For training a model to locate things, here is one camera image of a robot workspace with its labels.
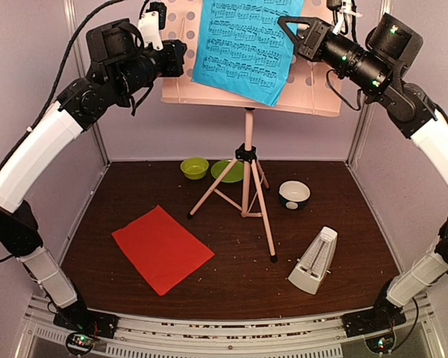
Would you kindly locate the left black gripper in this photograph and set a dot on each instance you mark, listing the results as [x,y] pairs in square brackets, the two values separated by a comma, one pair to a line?
[176,49]

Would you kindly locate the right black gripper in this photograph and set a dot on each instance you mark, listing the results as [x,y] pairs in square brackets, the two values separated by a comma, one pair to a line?
[310,44]

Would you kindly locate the pink music stand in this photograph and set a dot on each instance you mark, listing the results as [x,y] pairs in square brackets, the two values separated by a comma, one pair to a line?
[305,93]

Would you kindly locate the blue paper sheet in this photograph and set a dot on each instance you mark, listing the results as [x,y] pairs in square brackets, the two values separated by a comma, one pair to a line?
[243,50]

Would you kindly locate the red paper sheet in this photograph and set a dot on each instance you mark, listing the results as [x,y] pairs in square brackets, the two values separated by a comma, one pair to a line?
[162,251]

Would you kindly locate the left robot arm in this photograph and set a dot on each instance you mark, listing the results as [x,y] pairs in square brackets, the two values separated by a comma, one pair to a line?
[124,58]

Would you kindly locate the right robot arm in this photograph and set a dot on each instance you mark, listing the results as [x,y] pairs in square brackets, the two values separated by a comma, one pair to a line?
[378,70]

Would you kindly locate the lime green bowl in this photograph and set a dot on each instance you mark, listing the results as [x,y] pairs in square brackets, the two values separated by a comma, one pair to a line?
[194,168]

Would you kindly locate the dark bowl white inside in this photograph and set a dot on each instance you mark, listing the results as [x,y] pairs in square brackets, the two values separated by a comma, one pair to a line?
[294,195]

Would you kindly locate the white metronome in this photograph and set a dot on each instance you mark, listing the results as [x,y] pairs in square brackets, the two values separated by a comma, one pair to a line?
[312,268]

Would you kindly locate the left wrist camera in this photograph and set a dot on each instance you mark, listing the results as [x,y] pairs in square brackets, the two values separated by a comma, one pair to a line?
[152,20]

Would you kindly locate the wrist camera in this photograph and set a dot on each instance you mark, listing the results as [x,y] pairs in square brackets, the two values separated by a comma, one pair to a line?
[344,14]
[152,20]

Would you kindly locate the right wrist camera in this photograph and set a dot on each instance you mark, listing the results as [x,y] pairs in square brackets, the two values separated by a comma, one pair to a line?
[344,14]

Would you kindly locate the left aluminium post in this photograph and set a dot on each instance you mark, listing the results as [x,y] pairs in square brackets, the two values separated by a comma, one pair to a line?
[72,26]

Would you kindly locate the aluminium post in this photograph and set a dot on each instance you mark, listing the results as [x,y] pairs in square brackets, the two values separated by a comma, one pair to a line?
[72,26]
[366,114]

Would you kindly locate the right aluminium post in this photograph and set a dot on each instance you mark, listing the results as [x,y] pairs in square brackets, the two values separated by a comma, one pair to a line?
[366,114]

